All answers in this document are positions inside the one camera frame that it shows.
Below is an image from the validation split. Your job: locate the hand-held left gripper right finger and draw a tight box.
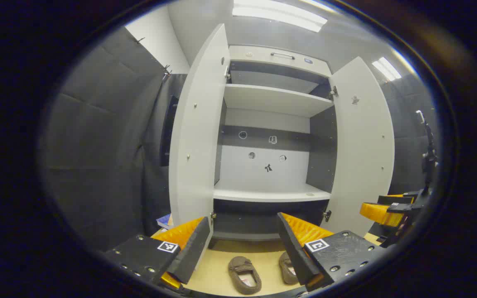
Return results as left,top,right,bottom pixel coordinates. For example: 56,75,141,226
277,212,387,292

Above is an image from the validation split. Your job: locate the white shoe cabinet door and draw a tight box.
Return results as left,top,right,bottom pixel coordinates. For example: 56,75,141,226
169,24,231,249
325,57,395,237

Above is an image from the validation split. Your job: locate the stack of books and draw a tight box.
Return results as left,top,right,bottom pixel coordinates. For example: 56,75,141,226
157,213,175,231

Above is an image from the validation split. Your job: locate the black backdrop cloth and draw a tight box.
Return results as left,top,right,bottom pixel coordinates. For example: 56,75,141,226
40,27,440,251

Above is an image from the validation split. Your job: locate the long ceiling light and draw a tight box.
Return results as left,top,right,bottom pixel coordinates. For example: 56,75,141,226
232,0,328,33

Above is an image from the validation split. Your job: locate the brown fuzzy shoe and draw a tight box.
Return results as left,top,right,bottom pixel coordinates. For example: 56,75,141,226
279,251,299,285
228,256,263,295

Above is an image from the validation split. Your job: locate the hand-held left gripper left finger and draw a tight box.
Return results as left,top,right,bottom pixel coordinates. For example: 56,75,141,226
104,216,211,292

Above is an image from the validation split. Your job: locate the small ceiling light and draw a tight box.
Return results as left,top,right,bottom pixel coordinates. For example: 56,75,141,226
372,57,402,81

